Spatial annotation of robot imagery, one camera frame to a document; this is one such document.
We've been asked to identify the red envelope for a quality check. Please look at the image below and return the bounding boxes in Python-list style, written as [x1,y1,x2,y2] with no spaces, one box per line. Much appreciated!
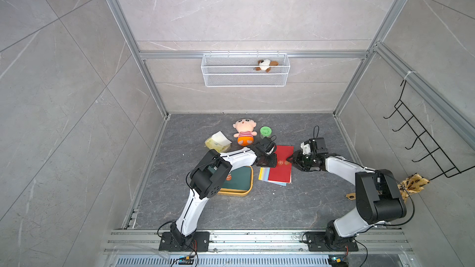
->
[268,145,294,184]

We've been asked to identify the dark green envelope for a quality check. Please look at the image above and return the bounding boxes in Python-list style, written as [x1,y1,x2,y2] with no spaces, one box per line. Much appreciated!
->
[220,166,253,193]

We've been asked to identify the yellow plastic storage tray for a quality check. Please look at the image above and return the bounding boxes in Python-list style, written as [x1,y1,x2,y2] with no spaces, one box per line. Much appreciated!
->
[218,177,254,197]

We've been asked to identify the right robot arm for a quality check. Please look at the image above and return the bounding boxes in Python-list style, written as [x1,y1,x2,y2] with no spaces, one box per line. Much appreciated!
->
[287,151,407,250]

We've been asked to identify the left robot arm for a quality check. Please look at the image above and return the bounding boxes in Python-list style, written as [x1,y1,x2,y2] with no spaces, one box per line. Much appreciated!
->
[170,137,277,246]

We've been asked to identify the yellow envelope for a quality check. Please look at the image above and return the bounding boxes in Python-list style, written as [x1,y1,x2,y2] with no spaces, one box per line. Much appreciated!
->
[259,168,265,180]

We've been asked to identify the pink plush doll orange pants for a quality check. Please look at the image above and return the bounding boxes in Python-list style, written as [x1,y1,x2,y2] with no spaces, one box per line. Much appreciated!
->
[233,119,257,147]

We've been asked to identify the small brown white plush dog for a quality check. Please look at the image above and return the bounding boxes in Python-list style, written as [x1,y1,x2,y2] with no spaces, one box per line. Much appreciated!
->
[254,59,279,72]

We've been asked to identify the yellow patterned cloth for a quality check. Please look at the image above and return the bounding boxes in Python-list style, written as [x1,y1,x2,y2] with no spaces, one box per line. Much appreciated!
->
[344,169,430,205]

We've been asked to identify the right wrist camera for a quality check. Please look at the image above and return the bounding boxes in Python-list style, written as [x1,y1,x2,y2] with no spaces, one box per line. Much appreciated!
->
[301,137,328,155]

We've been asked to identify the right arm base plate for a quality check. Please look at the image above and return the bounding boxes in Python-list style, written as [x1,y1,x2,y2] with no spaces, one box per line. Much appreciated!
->
[303,231,359,252]

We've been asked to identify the white wire mesh basket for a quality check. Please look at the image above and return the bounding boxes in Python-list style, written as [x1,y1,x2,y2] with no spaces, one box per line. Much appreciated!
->
[201,53,291,87]

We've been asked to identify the aluminium mounting rail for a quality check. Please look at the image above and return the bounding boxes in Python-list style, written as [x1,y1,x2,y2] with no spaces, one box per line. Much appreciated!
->
[101,229,420,267]

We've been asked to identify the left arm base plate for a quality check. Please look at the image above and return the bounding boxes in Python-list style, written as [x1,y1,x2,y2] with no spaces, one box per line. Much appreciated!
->
[159,231,210,252]

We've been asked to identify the black wall hook rack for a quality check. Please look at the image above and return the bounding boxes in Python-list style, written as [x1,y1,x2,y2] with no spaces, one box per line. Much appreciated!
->
[383,80,475,180]

